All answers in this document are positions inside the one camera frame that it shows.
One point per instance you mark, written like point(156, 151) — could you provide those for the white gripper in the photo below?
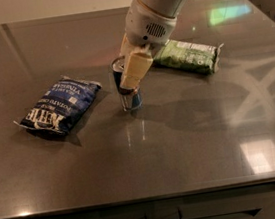
point(145, 25)

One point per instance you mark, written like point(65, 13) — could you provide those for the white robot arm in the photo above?
point(167, 8)

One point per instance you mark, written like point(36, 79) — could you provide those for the redbull can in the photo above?
point(131, 99)

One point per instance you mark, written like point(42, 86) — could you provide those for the blue kettle chip bag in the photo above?
point(61, 107)

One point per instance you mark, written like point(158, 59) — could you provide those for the green chip bag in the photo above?
point(190, 57)

